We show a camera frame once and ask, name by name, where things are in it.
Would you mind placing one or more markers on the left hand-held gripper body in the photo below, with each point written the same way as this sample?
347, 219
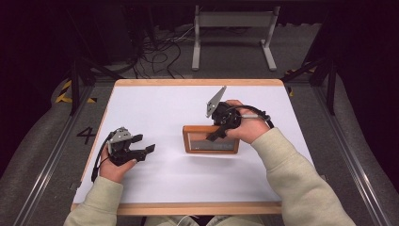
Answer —
122, 150

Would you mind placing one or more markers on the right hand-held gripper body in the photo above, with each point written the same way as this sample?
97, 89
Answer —
227, 116

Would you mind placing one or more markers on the wooden picture frame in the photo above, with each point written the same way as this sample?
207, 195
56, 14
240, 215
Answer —
188, 141

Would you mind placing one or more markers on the person's left hand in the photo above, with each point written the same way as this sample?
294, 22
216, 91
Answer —
113, 171

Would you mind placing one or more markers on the person's right hand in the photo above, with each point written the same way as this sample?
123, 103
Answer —
251, 127

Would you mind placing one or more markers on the black metal stand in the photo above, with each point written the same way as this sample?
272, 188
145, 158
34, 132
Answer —
75, 84
329, 81

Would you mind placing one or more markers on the person's legs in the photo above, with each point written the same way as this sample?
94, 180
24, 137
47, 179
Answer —
232, 221

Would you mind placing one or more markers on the grey metal stand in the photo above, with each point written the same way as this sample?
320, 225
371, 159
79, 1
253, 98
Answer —
235, 20

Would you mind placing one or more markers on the aluminium floor rail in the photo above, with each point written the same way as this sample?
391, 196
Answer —
351, 157
53, 157

